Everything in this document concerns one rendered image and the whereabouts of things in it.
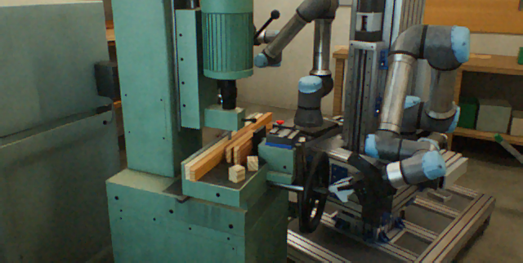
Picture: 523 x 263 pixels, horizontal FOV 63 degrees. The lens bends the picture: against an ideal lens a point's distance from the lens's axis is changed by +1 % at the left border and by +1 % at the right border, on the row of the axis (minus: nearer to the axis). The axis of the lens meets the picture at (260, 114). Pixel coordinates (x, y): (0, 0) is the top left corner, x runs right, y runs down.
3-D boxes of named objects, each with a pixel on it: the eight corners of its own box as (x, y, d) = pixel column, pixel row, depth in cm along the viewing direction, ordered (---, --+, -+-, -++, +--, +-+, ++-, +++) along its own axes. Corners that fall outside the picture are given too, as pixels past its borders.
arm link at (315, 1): (326, 4, 192) (261, 74, 218) (334, 2, 201) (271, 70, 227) (309, -15, 194) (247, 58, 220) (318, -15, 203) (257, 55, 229)
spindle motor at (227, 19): (240, 82, 140) (239, -16, 130) (194, 78, 147) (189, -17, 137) (261, 73, 155) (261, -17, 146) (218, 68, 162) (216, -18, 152)
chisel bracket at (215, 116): (237, 135, 153) (237, 113, 150) (203, 130, 158) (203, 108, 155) (246, 129, 159) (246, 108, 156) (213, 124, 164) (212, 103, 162)
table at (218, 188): (267, 215, 129) (267, 197, 128) (181, 195, 141) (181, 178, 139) (320, 145, 182) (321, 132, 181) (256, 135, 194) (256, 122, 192)
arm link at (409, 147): (404, 133, 139) (400, 145, 130) (442, 139, 134) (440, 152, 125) (402, 155, 142) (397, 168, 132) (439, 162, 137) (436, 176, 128)
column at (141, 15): (173, 180, 160) (160, -23, 138) (125, 169, 168) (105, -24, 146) (203, 158, 180) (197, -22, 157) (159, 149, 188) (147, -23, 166)
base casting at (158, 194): (244, 238, 140) (243, 213, 137) (106, 202, 162) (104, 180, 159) (289, 180, 179) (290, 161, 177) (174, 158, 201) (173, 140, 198)
